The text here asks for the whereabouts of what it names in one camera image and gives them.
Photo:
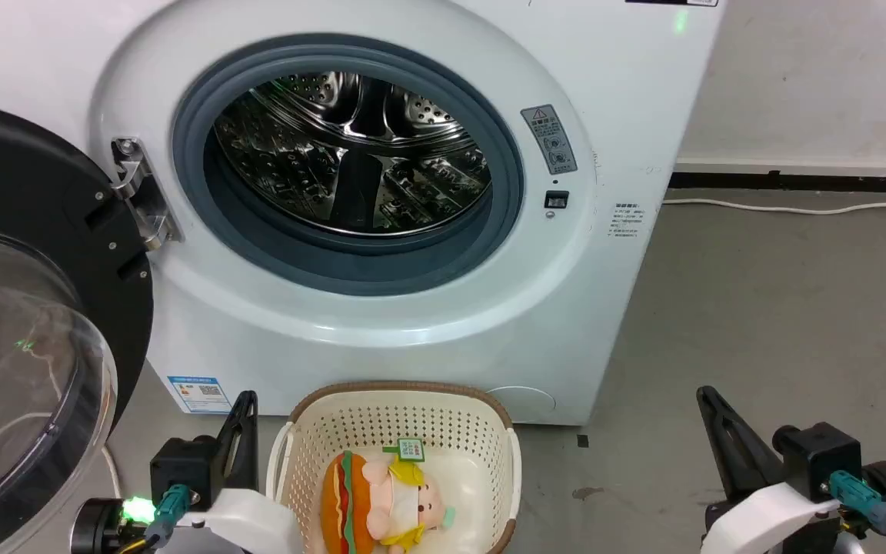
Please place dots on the green toy tag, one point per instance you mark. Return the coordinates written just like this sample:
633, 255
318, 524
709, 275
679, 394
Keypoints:
410, 449

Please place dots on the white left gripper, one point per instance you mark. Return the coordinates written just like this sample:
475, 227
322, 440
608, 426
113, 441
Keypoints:
251, 525

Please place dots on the grey warning sticker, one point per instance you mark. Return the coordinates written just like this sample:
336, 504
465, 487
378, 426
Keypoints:
549, 140

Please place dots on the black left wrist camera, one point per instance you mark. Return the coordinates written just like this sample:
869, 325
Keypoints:
181, 463

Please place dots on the shiny steel washer drum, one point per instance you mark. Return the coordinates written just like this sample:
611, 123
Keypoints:
351, 154

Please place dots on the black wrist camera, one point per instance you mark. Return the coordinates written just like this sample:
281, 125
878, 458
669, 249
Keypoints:
181, 463
816, 458

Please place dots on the blue white energy label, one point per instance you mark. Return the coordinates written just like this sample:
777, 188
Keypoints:
201, 394

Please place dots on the black washer door with glass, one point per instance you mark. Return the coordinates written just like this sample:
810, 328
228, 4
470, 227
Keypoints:
28, 177

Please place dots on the grey rubber door gasket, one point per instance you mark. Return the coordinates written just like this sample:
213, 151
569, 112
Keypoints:
351, 261

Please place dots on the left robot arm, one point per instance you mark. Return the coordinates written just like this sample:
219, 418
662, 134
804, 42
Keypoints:
97, 527

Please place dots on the black baseboard strip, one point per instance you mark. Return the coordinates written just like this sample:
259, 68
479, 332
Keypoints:
797, 182

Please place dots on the round white filter cover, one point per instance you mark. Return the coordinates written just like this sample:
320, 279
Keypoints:
524, 404

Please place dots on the white front-load washing machine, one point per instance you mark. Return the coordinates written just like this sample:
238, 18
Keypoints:
604, 108

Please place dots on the black door latch socket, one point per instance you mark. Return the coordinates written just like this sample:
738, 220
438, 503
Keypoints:
557, 200

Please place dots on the metal door hinge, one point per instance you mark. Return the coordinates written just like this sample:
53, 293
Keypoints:
139, 192

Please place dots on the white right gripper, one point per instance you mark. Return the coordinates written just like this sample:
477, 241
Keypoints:
766, 517

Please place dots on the cream perforated laundry basket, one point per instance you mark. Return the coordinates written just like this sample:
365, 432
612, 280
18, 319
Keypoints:
412, 419

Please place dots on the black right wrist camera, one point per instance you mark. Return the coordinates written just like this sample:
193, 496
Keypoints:
816, 458

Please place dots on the small printed text label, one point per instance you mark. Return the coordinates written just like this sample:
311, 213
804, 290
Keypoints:
626, 219

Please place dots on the hamburger plush doll toy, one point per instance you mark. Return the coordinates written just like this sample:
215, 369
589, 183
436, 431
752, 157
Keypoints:
378, 504

